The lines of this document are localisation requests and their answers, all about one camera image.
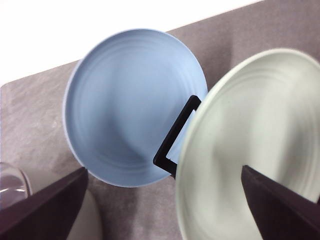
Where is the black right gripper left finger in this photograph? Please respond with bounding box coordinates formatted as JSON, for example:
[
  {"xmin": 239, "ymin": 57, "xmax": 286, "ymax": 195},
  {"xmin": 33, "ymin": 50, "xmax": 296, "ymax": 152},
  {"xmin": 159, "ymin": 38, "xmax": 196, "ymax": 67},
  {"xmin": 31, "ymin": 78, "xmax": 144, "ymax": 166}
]
[{"xmin": 0, "ymin": 166, "xmax": 89, "ymax": 240}]

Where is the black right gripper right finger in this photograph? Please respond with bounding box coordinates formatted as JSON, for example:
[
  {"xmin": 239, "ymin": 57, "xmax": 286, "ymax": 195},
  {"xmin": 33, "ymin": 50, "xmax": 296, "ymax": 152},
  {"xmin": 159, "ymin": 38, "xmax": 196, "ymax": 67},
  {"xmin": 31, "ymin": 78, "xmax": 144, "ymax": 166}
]
[{"xmin": 241, "ymin": 165, "xmax": 320, "ymax": 240}]

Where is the green plate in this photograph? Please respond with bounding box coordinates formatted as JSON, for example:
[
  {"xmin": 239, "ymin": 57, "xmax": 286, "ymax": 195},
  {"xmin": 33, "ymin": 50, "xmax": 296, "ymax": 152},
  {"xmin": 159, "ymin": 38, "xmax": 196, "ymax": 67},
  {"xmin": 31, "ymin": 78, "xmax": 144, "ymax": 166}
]
[{"xmin": 176, "ymin": 48, "xmax": 320, "ymax": 240}]

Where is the glass pot lid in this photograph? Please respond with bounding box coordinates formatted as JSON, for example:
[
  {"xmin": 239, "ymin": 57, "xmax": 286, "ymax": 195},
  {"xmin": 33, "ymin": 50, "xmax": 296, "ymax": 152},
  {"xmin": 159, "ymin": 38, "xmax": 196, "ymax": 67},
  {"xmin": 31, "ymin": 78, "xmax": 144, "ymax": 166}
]
[{"xmin": 0, "ymin": 162, "xmax": 33, "ymax": 203}]

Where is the green electric steamer pot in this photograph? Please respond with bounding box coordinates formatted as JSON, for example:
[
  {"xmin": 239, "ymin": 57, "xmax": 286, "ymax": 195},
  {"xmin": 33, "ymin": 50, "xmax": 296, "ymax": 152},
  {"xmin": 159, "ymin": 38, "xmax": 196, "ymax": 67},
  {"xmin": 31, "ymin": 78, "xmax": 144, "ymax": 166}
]
[{"xmin": 67, "ymin": 189, "xmax": 104, "ymax": 240}]

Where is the black plate rack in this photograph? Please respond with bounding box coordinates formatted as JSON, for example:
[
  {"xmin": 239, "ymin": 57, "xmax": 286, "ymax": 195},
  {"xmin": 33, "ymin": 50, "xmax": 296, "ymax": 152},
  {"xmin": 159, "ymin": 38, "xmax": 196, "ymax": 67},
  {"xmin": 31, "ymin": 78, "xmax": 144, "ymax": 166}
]
[{"xmin": 153, "ymin": 95, "xmax": 201, "ymax": 179}]

